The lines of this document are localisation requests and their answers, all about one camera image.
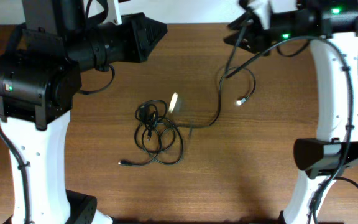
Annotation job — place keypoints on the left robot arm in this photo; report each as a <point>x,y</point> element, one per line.
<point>40,73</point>

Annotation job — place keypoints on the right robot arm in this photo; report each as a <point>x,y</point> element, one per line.
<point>330,29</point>

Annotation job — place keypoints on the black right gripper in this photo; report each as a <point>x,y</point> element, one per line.
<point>250,35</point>

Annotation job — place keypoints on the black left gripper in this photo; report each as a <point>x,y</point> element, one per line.
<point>130,32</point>

